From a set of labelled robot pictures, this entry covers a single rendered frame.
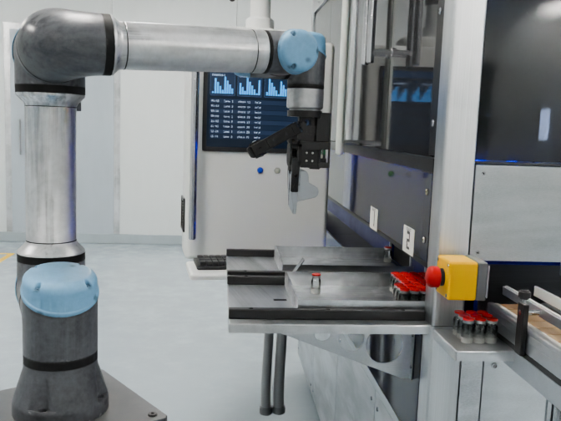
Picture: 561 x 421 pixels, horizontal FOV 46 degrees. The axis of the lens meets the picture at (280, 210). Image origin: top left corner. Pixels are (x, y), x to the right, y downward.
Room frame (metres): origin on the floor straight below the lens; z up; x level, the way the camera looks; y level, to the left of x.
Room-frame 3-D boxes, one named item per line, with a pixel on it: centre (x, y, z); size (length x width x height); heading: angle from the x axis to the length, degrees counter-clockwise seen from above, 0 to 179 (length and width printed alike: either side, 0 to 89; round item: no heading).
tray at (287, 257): (1.78, -0.17, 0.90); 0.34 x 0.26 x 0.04; 95
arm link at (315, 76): (1.36, -0.04, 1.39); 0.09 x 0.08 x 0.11; 115
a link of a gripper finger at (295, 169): (1.34, -0.03, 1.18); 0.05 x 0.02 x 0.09; 5
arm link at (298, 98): (1.36, -0.04, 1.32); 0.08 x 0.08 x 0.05
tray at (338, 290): (1.45, -0.20, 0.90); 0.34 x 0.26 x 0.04; 96
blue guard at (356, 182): (2.29, -0.22, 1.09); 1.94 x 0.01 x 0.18; 5
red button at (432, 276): (1.20, -0.30, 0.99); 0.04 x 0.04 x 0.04; 5
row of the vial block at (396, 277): (1.46, -0.29, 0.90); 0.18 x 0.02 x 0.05; 6
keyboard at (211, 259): (2.13, 0.07, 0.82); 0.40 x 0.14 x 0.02; 103
